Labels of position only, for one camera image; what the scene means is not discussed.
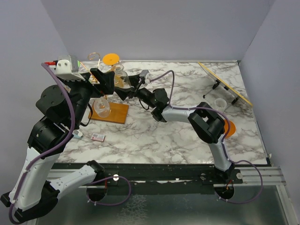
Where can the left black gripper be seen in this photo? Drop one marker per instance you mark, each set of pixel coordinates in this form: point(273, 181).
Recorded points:
point(107, 85)

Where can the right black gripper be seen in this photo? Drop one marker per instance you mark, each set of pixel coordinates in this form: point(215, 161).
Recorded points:
point(123, 93)

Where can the clear stemmed glass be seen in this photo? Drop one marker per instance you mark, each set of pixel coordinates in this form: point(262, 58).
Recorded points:
point(121, 78)

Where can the yellow plastic wine glass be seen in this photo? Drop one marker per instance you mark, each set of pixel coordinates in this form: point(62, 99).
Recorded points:
point(111, 59)

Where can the orange plastic wine glass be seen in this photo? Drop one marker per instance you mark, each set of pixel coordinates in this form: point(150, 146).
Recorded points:
point(231, 131)

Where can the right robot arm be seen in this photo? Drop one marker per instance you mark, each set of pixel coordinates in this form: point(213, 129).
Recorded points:
point(208, 123)

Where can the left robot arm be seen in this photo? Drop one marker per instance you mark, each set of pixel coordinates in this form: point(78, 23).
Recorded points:
point(63, 106)

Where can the small red white box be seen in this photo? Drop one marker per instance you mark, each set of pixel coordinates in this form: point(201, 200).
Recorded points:
point(98, 137)

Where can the small white blue object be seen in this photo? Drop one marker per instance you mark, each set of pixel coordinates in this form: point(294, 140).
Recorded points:
point(77, 134)

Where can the small whiteboard on stand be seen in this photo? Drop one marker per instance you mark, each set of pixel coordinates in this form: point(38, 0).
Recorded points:
point(218, 82)

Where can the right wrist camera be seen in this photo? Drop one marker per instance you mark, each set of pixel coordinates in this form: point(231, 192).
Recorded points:
point(145, 77)

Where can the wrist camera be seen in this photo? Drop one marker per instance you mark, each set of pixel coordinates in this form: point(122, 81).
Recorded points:
point(145, 77)
point(65, 68)

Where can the gold wire glass rack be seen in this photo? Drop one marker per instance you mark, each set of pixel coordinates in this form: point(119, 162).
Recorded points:
point(118, 111)

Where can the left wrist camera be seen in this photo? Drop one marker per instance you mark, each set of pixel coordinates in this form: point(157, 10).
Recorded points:
point(65, 68)

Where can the black metal base rail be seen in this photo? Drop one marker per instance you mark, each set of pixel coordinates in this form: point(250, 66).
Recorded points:
point(163, 179)

